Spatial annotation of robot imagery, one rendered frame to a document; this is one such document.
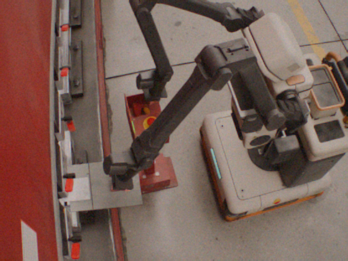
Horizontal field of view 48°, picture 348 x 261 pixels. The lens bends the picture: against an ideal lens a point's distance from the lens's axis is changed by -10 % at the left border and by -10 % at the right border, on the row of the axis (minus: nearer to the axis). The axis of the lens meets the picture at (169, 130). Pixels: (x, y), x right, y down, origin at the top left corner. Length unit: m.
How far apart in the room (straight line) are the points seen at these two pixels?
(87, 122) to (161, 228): 0.96
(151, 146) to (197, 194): 1.36
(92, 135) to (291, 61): 0.86
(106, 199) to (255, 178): 1.07
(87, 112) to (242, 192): 0.97
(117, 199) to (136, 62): 1.63
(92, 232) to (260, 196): 1.06
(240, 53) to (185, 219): 1.58
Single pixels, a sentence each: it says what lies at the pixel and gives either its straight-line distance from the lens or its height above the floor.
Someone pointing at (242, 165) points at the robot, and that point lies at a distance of 2.39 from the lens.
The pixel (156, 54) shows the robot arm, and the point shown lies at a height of 1.14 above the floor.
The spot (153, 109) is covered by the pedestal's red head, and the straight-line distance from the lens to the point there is 2.01.
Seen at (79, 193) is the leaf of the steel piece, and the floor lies 1.00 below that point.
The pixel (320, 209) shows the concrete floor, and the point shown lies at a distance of 2.75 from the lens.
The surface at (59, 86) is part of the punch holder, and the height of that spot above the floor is 1.22.
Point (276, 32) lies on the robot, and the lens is 1.46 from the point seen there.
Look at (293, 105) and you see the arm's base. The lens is 1.49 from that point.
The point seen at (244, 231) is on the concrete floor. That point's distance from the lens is 2.57.
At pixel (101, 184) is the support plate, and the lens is 1.56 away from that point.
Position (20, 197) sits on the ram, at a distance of 0.83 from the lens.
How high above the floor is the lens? 2.46
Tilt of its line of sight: 64 degrees down
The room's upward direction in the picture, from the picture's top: 4 degrees clockwise
